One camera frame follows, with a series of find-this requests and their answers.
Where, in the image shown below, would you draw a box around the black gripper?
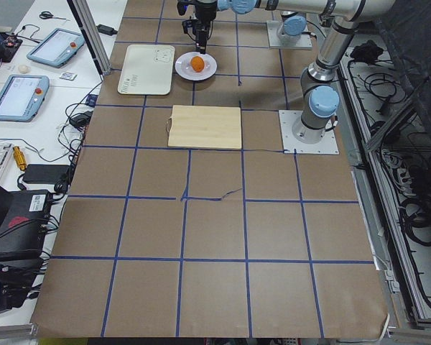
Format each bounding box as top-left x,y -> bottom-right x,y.
181,0 -> 216,55

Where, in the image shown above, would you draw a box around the orange fruit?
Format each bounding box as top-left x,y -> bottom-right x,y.
190,56 -> 205,73

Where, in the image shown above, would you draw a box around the white ridged plate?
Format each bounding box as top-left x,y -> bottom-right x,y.
175,52 -> 218,81

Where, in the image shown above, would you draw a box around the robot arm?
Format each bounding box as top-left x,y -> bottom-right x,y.
192,4 -> 306,54
177,1 -> 394,133

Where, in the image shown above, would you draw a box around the cream rectangular tray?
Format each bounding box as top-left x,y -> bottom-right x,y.
117,45 -> 175,96

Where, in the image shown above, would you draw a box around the bamboo cutting board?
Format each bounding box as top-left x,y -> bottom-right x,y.
168,105 -> 242,150

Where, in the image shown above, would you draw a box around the upper teach pendant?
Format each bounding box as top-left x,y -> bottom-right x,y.
27,28 -> 85,68

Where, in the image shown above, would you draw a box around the teach pendant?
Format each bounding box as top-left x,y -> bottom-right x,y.
0,75 -> 50,122
27,28 -> 85,68

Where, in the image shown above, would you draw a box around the black scissors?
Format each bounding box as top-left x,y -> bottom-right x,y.
39,11 -> 54,19

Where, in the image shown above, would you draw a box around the lower teach pendant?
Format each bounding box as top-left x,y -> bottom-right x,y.
0,75 -> 50,122

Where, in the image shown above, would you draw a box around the black power adapter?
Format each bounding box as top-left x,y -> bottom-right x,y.
22,164 -> 69,184

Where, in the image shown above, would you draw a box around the gold cylindrical tool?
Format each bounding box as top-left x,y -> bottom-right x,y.
13,146 -> 27,171

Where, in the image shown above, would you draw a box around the black electronics box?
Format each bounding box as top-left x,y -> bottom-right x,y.
0,188 -> 52,262

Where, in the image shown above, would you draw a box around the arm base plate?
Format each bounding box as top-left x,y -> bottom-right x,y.
267,20 -> 312,50
279,110 -> 339,155

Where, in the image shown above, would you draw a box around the aluminium frame post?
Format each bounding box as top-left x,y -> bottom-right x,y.
67,0 -> 111,76

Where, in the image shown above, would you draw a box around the black cable bundle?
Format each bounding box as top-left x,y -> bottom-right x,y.
398,193 -> 431,247

